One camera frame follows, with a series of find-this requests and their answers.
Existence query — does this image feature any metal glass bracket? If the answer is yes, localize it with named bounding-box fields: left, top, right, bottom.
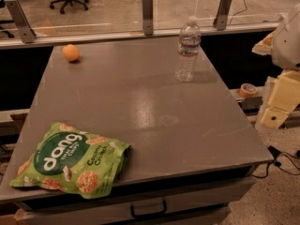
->
left=142, top=0, right=154, bottom=36
left=213, top=0, right=232, bottom=31
left=5, top=0, right=36, bottom=43

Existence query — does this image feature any clear plastic water bottle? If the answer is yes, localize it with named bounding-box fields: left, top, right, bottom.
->
left=175, top=16, right=201, bottom=83

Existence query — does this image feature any grey cabinet drawer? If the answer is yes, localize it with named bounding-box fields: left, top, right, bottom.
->
left=14, top=176, right=255, bottom=225

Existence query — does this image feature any orange fruit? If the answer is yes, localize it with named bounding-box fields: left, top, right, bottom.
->
left=62, top=44, right=80, bottom=62

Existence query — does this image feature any roll of tan tape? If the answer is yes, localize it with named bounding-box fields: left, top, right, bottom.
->
left=239, top=83, right=257, bottom=98

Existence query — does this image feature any middle metal glass bracket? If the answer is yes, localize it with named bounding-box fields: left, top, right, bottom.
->
left=142, top=0, right=154, bottom=36

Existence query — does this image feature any green dang chips bag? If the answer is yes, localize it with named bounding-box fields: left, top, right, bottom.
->
left=9, top=122, right=129, bottom=199

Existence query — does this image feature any left metal glass bracket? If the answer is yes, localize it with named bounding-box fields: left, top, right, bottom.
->
left=5, top=0, right=36, bottom=43

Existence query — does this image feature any right metal glass bracket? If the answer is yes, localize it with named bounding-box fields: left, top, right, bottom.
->
left=213, top=0, right=232, bottom=31

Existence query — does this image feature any black floor cable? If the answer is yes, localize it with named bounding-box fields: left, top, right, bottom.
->
left=251, top=145, right=300, bottom=179

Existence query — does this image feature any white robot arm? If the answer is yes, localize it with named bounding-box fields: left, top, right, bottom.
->
left=252, top=4, right=300, bottom=128

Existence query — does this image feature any black drawer handle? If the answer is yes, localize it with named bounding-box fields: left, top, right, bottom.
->
left=130, top=200, right=168, bottom=219

